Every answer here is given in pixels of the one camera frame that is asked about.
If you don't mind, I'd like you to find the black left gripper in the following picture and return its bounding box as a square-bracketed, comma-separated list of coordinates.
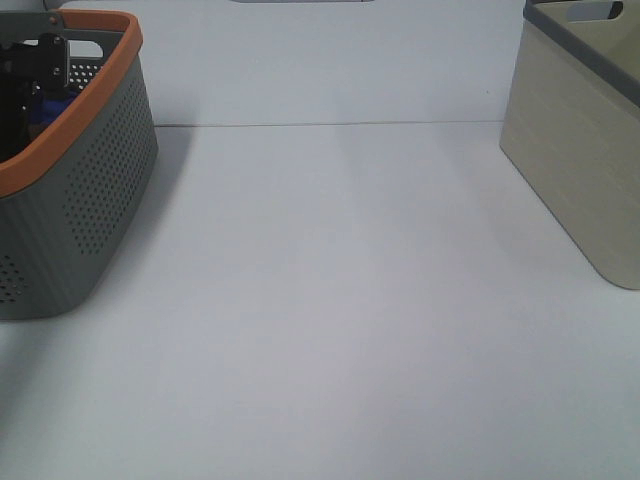
[1, 33, 68, 161]

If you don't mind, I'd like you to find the blue cloth in basket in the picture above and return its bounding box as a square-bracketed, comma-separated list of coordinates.
[29, 91, 78, 125]

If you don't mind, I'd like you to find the grey basket with orange rim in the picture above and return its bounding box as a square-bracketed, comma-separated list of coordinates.
[1, 9, 158, 321]

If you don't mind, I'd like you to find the beige bin with grey rim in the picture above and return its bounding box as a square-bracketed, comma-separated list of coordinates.
[499, 1, 639, 290]

